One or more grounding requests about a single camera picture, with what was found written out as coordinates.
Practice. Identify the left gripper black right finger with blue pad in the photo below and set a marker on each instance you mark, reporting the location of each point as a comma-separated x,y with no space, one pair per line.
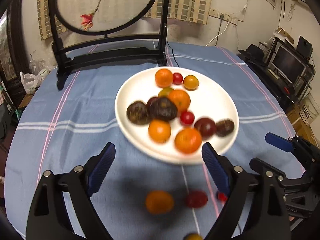
255,208

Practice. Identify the small red cherry tomato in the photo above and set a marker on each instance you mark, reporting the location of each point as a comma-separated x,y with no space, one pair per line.
177,79

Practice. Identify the white wall power strip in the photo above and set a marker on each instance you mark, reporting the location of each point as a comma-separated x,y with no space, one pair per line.
223,16

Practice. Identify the white oval plate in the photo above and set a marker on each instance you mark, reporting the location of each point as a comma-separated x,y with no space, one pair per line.
208,100

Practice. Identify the small orange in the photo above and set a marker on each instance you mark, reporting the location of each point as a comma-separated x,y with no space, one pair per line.
191,82
159,202

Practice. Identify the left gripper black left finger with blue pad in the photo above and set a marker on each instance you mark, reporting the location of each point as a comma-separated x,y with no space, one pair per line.
48,217

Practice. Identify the small dark passion fruit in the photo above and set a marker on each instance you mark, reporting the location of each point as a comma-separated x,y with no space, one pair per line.
224,127

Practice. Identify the black hat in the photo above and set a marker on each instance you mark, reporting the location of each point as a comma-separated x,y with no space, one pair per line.
253,53

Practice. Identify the red tomato hidden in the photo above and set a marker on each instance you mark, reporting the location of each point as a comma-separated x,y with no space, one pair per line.
222,197

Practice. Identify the black speaker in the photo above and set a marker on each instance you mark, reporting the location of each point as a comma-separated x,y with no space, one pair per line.
305,48

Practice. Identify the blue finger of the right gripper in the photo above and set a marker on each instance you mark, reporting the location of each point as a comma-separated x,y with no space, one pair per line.
279,142

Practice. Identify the blue striped tablecloth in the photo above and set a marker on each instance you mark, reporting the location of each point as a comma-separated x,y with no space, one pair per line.
61,129

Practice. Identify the small orange top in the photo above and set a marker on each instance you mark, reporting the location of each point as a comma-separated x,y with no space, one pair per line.
159,202

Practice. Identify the white plastic bag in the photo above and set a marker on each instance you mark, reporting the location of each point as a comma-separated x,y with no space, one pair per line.
32,82

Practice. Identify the large front mandarin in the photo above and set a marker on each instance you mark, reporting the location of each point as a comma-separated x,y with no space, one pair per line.
188,140

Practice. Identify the white bucket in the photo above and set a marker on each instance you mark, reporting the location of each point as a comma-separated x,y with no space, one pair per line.
308,109

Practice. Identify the computer monitor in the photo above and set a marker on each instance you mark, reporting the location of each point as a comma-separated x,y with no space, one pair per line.
290,67

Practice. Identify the patterned wall curtain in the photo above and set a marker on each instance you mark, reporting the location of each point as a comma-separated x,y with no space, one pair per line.
185,0

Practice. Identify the yellow-green tomato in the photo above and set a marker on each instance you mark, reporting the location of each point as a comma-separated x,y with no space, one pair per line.
165,92

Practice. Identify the black framed round screen stand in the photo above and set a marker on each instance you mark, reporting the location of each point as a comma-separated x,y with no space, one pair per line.
68,38

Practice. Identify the small yellow longan fruit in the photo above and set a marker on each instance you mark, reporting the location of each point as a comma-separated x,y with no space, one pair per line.
193,236

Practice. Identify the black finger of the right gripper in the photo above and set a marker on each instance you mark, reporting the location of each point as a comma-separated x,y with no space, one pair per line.
264,168

